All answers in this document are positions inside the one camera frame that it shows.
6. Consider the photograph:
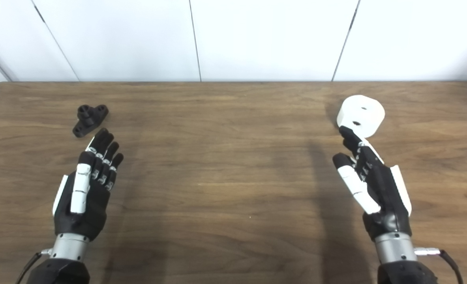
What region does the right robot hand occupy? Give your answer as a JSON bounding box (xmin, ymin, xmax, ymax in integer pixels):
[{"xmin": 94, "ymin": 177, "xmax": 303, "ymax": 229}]
[{"xmin": 332, "ymin": 126, "xmax": 412, "ymax": 242}]

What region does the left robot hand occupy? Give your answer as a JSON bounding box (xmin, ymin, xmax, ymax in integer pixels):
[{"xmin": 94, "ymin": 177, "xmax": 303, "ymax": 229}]
[{"xmin": 53, "ymin": 128, "xmax": 124, "ymax": 242}]

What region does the round white piece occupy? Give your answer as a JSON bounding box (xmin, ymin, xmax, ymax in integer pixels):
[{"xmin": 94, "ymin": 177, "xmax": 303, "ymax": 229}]
[{"xmin": 337, "ymin": 95, "xmax": 385, "ymax": 138}]

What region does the black holder part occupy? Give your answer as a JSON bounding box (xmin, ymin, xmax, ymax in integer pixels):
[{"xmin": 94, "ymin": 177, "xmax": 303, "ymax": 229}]
[{"xmin": 73, "ymin": 104, "xmax": 109, "ymax": 138}]

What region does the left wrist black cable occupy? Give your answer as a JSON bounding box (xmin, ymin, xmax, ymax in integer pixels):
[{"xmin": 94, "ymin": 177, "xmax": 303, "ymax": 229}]
[{"xmin": 15, "ymin": 248, "xmax": 53, "ymax": 284}]

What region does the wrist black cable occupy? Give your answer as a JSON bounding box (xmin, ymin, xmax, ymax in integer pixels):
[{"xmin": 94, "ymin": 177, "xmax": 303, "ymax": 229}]
[
  {"xmin": 414, "ymin": 247, "xmax": 464, "ymax": 284},
  {"xmin": 15, "ymin": 248, "xmax": 53, "ymax": 284}
]

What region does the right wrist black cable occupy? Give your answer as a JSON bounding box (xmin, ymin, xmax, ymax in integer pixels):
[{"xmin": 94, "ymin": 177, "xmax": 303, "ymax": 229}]
[{"xmin": 414, "ymin": 247, "xmax": 464, "ymax": 284}]

